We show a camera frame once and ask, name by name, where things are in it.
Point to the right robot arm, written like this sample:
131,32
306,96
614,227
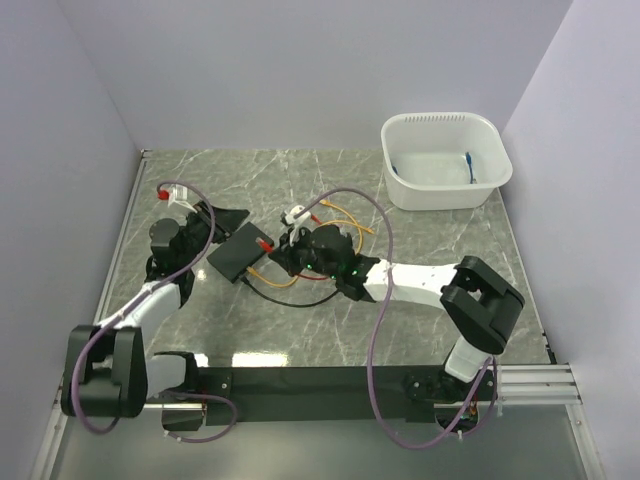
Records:
483,305

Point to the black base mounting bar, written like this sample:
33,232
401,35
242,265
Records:
416,394

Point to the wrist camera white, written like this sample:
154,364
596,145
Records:
294,218
176,196

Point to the white plastic basin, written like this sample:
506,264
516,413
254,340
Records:
442,160

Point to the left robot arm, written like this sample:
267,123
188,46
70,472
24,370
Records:
106,371

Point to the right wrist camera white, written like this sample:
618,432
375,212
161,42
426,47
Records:
294,218

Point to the aluminium frame rail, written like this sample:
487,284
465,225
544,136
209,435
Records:
507,385

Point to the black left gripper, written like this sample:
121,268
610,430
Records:
227,221

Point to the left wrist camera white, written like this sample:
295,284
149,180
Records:
176,196

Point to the black network switch box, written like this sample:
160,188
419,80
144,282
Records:
242,250

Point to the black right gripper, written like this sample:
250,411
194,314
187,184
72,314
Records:
287,255

